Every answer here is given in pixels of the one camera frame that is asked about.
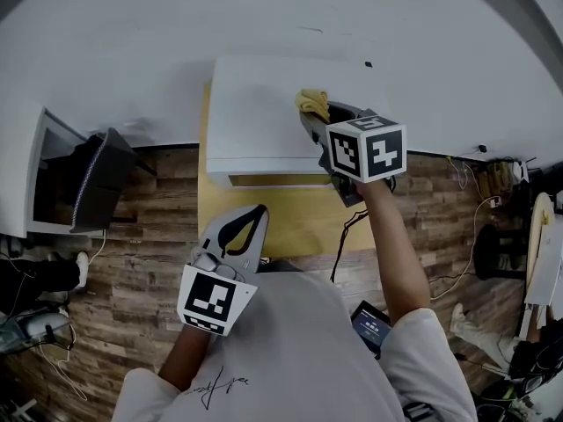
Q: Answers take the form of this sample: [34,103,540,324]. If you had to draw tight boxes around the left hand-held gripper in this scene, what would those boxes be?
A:
[176,203,271,338]

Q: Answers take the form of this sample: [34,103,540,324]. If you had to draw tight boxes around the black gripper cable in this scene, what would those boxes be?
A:
[329,207,370,284]

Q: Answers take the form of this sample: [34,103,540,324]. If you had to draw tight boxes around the person's right forearm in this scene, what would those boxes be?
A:
[353,177,433,325]

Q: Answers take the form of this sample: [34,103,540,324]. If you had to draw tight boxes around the white floor cable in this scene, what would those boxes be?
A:
[429,197,494,302]

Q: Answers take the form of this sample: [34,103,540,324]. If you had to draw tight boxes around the white router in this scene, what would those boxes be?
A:
[511,157,537,185]

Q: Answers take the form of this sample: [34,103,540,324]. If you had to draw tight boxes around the white box appliance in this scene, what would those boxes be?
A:
[524,219,563,308]

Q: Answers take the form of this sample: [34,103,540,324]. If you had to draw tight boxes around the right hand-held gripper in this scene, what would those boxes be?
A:
[297,99,409,209]

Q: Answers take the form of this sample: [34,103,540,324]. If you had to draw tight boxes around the small light wooden table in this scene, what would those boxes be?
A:
[196,81,376,259]

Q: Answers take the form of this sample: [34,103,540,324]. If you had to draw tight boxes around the person's left forearm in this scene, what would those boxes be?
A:
[157,322,217,394]

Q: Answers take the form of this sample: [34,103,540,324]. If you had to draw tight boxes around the black screen device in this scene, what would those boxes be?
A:
[349,298,393,356]

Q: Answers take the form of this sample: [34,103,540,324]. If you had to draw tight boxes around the person's white t-shirt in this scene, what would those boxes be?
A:
[111,270,479,422]

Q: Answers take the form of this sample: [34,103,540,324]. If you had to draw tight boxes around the person's dark trousers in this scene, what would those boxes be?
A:
[258,256,305,275]

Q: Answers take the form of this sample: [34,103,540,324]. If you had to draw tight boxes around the yellow cloth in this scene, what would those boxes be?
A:
[294,87,332,120]

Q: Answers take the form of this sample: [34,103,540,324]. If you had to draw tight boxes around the white microwave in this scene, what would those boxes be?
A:
[205,54,399,190]

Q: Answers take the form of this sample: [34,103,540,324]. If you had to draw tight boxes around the thin white cable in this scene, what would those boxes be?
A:
[36,229,107,403]

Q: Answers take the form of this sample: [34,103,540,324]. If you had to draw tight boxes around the black jacket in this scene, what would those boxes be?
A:
[40,141,107,220]

